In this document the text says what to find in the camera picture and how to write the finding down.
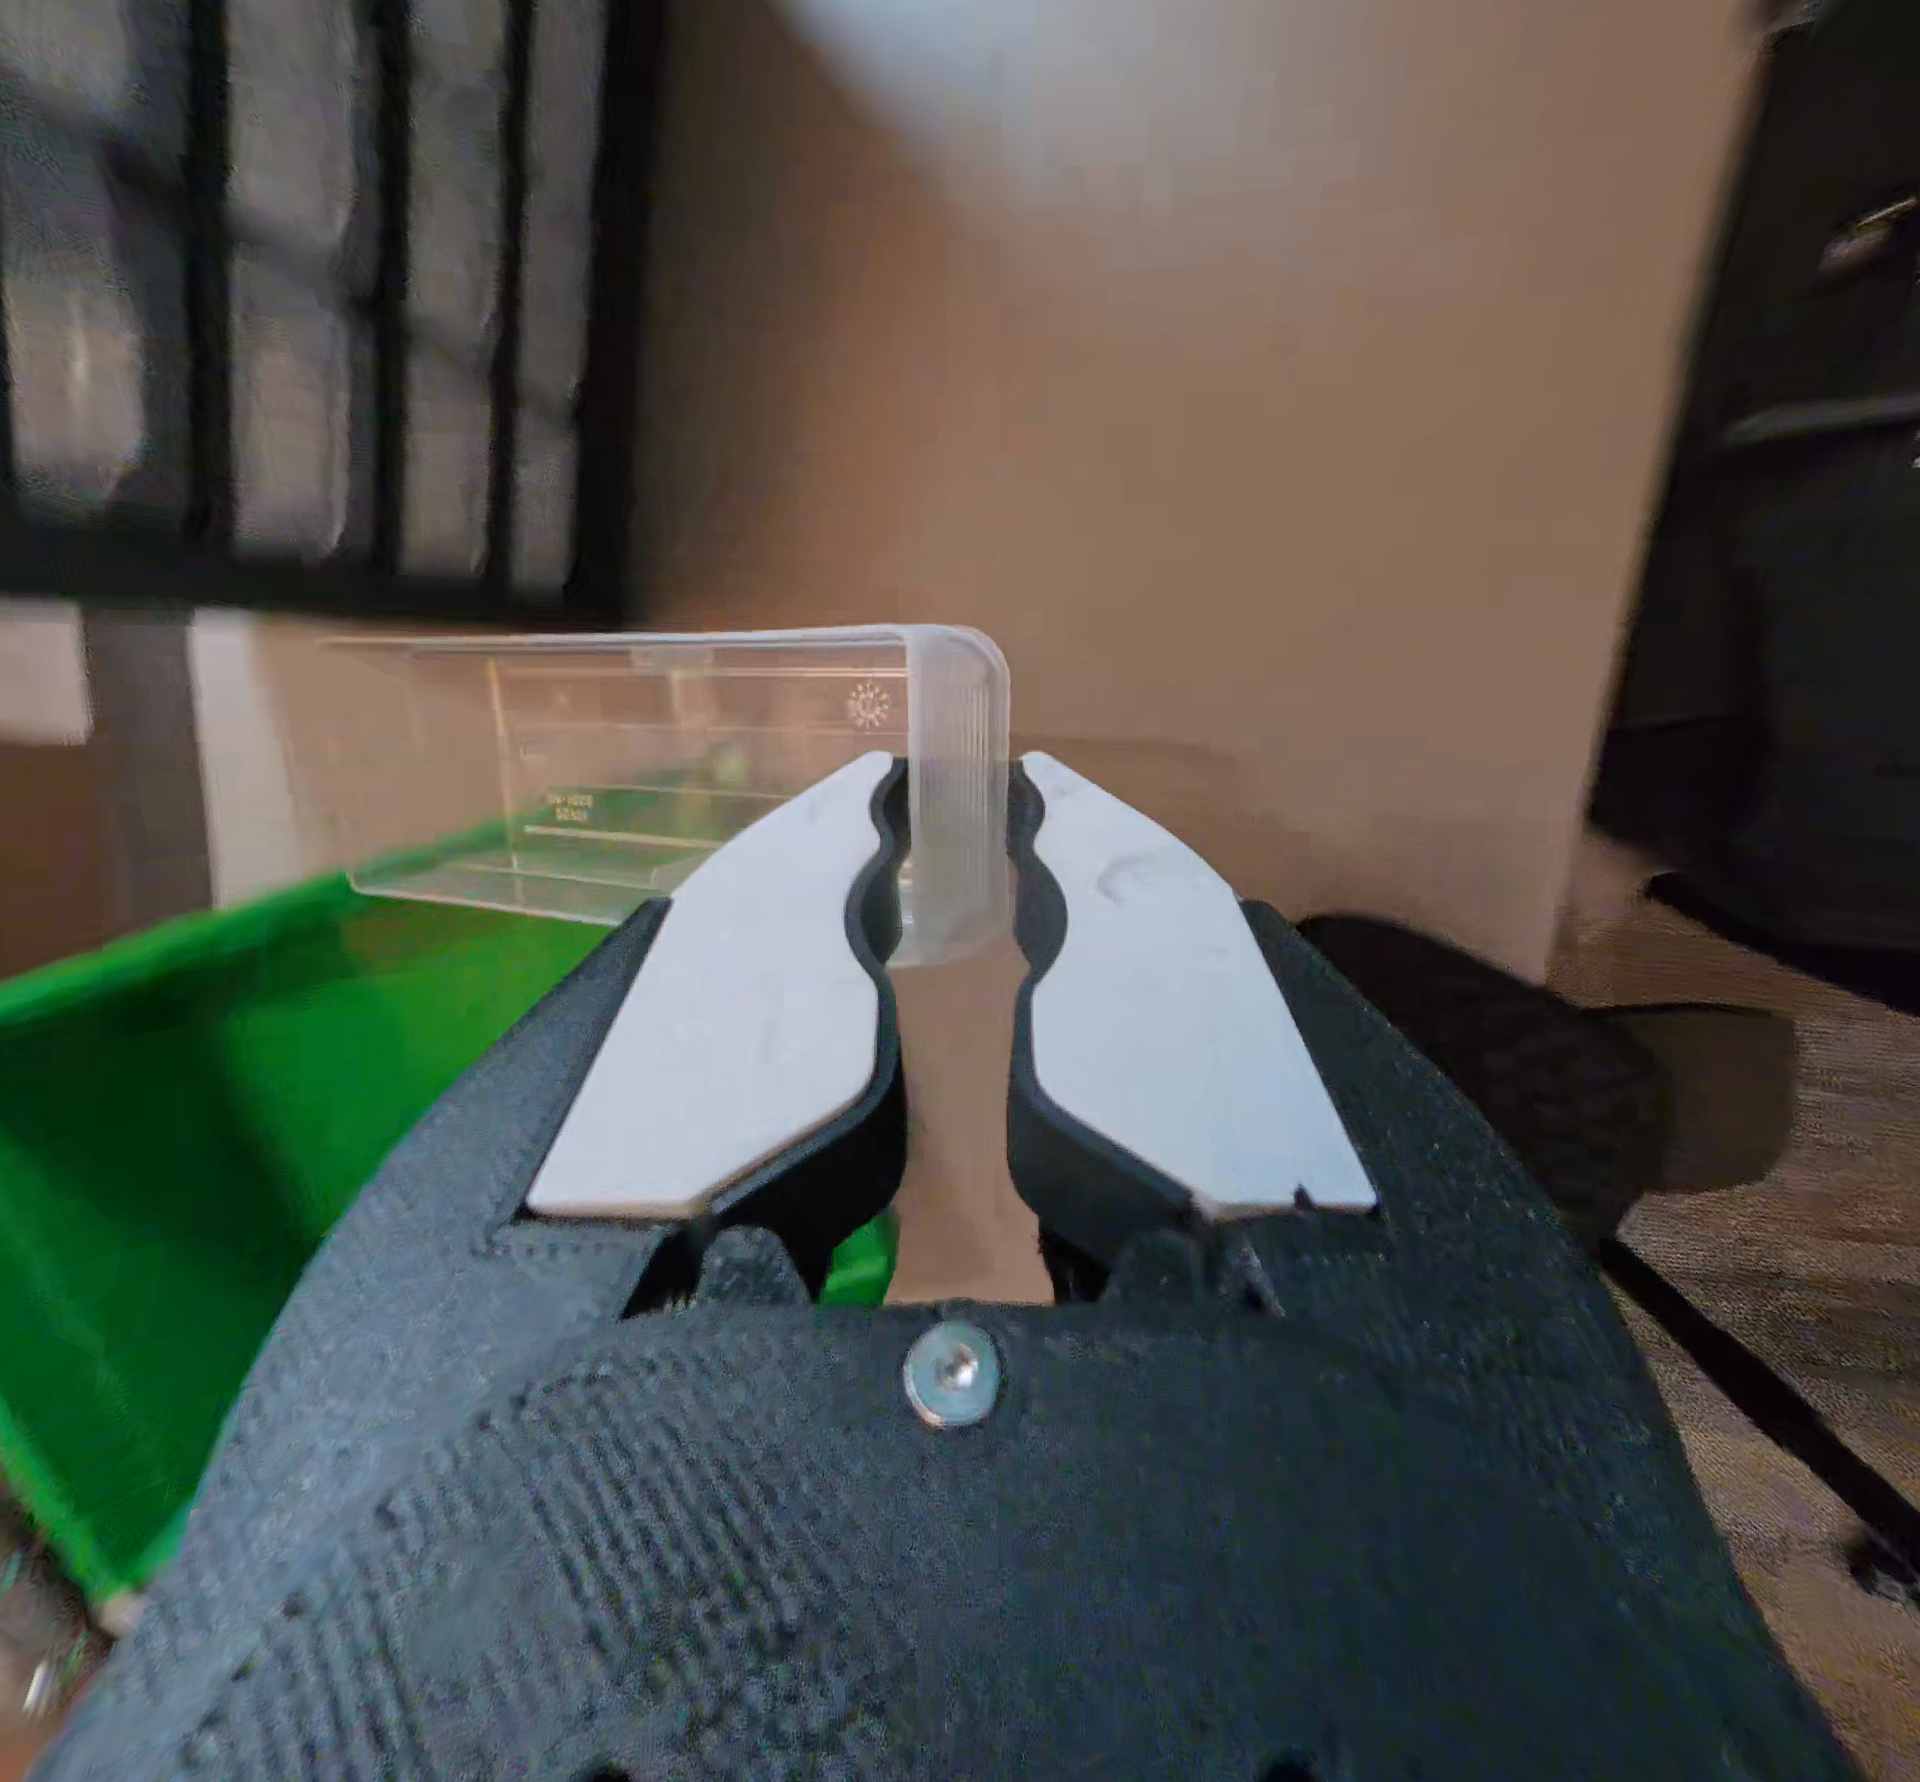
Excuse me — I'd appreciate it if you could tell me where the black drawer cabinet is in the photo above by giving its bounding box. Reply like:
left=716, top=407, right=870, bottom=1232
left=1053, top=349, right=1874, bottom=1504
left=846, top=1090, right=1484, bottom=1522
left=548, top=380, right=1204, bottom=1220
left=0, top=0, right=671, bottom=629

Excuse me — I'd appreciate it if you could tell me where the light grey desk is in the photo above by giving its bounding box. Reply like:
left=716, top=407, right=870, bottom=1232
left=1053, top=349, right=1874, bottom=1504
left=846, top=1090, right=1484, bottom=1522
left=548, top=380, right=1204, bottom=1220
left=0, top=0, right=1803, bottom=1308

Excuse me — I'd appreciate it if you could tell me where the clear plastic drawer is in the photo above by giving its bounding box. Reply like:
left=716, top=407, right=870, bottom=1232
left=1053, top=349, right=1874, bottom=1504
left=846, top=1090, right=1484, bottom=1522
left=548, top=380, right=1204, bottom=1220
left=322, top=624, right=1014, bottom=971

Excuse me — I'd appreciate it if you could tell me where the grid of clear drawers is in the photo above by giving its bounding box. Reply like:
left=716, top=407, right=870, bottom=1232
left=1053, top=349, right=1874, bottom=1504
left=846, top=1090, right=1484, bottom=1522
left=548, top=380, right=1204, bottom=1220
left=0, top=0, right=588, bottom=569

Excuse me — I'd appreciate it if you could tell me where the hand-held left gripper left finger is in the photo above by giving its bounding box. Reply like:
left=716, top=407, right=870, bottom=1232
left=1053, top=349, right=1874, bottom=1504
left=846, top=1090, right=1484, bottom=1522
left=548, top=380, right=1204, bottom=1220
left=526, top=750, right=912, bottom=1226

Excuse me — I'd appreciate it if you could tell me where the green plastic bin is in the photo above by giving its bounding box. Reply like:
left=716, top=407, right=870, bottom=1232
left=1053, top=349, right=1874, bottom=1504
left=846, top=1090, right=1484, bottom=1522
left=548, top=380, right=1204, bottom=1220
left=0, top=822, right=901, bottom=1619

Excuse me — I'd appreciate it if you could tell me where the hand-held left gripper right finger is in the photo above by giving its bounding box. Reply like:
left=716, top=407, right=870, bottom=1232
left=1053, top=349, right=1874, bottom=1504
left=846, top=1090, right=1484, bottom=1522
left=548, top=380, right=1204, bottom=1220
left=1005, top=750, right=1383, bottom=1226

